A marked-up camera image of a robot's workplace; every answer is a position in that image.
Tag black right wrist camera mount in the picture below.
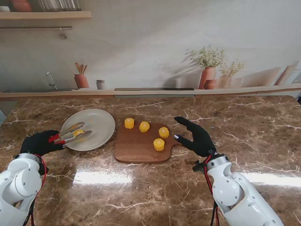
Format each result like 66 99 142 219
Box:
192 161 207 174

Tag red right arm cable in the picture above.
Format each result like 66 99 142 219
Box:
203 155 221 226

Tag red left arm cable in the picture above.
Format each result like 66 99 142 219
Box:
28 154 48 226

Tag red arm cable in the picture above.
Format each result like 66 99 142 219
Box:
28 154 48 226
203 155 221 226

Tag red handled metal tongs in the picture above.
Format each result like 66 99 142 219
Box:
48 121 93 145

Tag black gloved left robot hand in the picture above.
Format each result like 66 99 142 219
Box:
20 129 67 157

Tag brown wooden cutting board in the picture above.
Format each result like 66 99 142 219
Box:
114 121 189 165

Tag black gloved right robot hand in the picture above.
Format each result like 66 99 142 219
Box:
174 116 216 158

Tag printed kitchen backdrop banner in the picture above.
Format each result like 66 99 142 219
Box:
0 0 301 102

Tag round cream plate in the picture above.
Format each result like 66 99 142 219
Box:
60 108 116 152

